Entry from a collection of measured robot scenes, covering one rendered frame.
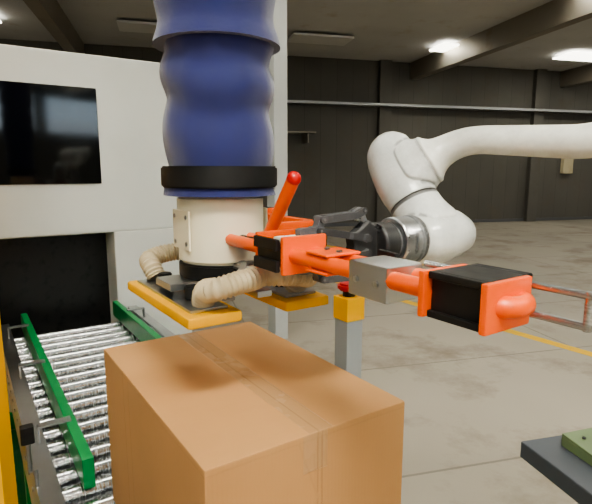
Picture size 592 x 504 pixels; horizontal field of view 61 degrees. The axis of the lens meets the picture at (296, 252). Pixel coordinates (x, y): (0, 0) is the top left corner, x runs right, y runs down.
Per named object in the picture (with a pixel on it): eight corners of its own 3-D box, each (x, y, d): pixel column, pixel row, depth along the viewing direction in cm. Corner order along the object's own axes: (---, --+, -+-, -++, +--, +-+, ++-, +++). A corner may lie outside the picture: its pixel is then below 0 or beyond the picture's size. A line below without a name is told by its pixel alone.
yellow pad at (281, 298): (208, 279, 120) (207, 258, 119) (245, 274, 125) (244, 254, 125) (286, 312, 92) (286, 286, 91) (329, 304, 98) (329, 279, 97)
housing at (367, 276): (345, 293, 65) (346, 259, 64) (384, 286, 69) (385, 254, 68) (384, 305, 59) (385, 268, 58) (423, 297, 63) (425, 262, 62)
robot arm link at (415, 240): (428, 266, 91) (405, 270, 88) (392, 259, 99) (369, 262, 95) (430, 216, 90) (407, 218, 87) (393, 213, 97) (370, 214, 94)
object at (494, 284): (416, 315, 54) (418, 270, 53) (460, 305, 58) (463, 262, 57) (484, 337, 47) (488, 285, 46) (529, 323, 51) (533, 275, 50)
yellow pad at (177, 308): (127, 290, 109) (126, 267, 108) (171, 284, 115) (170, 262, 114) (188, 331, 81) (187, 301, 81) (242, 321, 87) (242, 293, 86)
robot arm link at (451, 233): (405, 277, 96) (377, 220, 101) (458, 268, 105) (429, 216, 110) (442, 247, 88) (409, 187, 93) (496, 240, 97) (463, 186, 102)
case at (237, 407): (113, 499, 127) (103, 348, 121) (252, 451, 149) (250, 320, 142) (211, 708, 78) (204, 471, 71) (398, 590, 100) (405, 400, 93)
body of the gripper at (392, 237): (404, 220, 87) (364, 223, 82) (403, 267, 89) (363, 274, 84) (374, 216, 94) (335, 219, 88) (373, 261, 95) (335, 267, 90)
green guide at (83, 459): (5, 331, 257) (3, 314, 256) (28, 328, 263) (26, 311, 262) (52, 501, 125) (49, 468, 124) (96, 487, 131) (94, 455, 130)
